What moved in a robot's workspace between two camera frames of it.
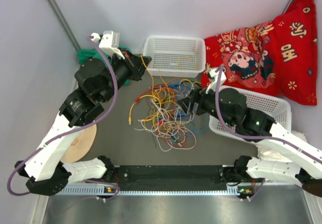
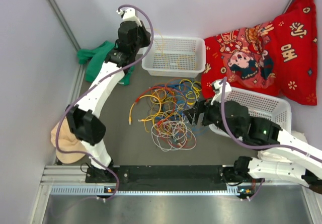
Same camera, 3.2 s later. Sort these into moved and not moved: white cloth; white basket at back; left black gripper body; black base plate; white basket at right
Moved: left black gripper body
Not moved: white basket at back; black base plate; white basket at right; white cloth
